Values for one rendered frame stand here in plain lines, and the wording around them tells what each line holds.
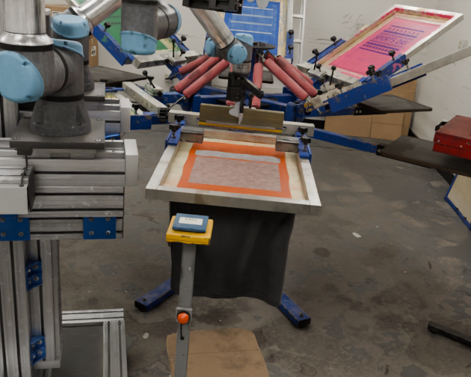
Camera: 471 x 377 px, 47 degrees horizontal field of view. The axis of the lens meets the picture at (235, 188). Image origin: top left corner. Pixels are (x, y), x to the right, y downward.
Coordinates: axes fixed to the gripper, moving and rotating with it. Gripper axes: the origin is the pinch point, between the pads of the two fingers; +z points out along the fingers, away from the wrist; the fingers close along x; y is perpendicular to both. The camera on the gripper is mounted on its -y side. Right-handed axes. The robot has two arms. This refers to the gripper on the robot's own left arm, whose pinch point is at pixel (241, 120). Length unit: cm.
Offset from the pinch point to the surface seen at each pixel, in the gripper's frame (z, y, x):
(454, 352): 109, -118, -1
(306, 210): 12, -24, 61
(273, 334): 109, -27, -2
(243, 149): 13.7, -2.2, -1.3
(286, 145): 8.5, -20.4, 2.8
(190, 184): 13.8, 15.9, 45.1
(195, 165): 13.8, 16.1, 24.9
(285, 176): 13.7, -19.2, 27.6
